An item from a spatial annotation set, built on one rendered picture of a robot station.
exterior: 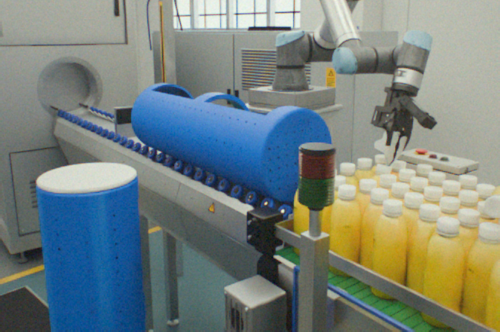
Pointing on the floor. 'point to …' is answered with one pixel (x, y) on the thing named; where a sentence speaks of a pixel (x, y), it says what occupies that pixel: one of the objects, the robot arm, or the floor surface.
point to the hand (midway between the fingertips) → (390, 161)
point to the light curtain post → (168, 61)
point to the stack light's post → (313, 282)
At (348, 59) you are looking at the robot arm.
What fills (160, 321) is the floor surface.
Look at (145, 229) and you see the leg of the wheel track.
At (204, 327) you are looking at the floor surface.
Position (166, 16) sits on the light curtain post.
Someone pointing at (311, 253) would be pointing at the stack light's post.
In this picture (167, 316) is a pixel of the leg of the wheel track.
